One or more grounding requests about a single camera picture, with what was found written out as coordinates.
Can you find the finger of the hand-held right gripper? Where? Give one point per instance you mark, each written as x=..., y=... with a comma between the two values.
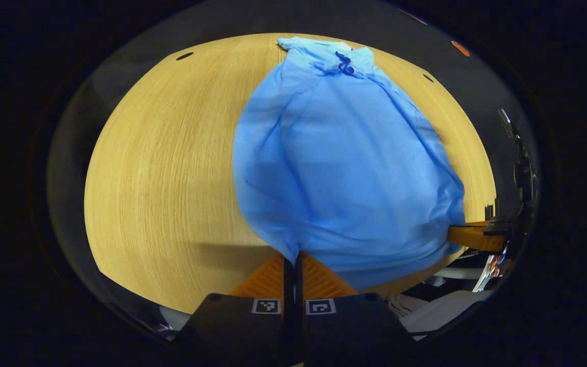
x=469, y=237

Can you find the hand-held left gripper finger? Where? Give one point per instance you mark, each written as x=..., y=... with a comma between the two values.
x=299, y=316
x=288, y=316

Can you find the light blue T-shirt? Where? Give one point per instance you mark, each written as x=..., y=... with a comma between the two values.
x=344, y=178

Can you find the white cloth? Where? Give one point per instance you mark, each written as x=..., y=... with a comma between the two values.
x=446, y=311

